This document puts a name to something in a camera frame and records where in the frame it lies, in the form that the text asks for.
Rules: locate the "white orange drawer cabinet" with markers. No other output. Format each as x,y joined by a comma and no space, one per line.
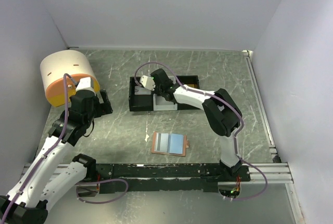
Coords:
54,66

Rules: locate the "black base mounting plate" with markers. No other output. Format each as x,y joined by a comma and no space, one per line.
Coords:
152,185

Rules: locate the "white card in tray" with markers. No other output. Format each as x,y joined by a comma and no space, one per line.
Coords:
141,91

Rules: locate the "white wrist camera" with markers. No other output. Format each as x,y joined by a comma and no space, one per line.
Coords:
85,84
147,82

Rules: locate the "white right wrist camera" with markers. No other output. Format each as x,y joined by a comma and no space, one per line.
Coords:
147,82

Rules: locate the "white aluminium corner rail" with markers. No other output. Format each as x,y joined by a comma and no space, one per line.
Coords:
271,144

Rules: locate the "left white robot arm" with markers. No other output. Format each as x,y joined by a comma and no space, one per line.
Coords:
32,198

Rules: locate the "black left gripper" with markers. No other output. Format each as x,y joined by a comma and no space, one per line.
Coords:
102,108

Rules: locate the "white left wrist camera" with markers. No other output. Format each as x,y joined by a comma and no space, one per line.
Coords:
85,84

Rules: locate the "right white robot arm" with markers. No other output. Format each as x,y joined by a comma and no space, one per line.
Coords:
223,115

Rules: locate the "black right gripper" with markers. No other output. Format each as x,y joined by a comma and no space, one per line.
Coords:
156,91

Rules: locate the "gold card in tray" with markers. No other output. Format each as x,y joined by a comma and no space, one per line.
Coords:
191,83

